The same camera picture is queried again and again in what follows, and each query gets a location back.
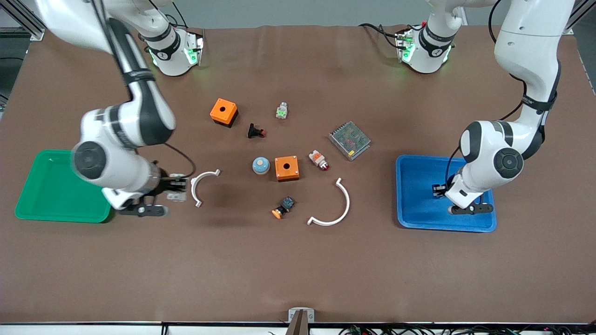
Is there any all orange button box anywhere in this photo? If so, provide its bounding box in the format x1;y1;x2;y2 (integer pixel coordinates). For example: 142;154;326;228
274;155;300;182

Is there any yellow blue push button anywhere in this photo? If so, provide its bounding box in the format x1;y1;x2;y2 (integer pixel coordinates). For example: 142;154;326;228
271;196;296;220

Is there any green plastic tray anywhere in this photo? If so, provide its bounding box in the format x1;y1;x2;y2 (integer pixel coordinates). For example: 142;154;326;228
14;149;112;224

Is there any small white arc bracket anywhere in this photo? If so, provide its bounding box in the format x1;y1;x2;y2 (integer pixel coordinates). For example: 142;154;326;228
190;169;221;208

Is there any aluminium frame profile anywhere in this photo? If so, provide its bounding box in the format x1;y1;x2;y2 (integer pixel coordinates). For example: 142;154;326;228
561;0;596;36
0;0;47;41

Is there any blue plastic tray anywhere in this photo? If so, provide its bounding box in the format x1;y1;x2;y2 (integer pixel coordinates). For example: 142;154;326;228
395;154;497;233

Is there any black left arm base cable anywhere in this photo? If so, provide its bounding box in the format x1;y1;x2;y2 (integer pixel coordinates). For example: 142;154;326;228
359;21;427;49

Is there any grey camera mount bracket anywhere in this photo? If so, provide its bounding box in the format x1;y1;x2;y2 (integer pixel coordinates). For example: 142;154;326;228
285;308;315;335

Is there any metal mesh power supply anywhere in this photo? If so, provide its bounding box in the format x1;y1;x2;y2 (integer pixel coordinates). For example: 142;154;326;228
328;121;372;161

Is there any white red circuit breaker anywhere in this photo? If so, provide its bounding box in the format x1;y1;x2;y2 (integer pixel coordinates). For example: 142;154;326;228
167;174;188;202

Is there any large white arc bracket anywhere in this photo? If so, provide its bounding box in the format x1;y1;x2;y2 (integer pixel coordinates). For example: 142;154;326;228
307;177;351;227

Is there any black arm base cable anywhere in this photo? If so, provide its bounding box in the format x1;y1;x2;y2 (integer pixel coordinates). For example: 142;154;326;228
149;0;189;29
359;21;427;49

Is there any red orange indicator lamp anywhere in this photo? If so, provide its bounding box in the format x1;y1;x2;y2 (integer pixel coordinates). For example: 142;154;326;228
309;150;330;172

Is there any brown table mat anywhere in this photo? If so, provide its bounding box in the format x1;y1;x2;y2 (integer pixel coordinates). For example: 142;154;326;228
0;24;596;324

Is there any black right arm base cable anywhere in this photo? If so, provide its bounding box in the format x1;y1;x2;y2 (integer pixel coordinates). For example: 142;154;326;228
149;0;189;29

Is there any orange button box black base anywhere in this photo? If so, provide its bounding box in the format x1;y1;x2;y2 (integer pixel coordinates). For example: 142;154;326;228
210;98;239;128

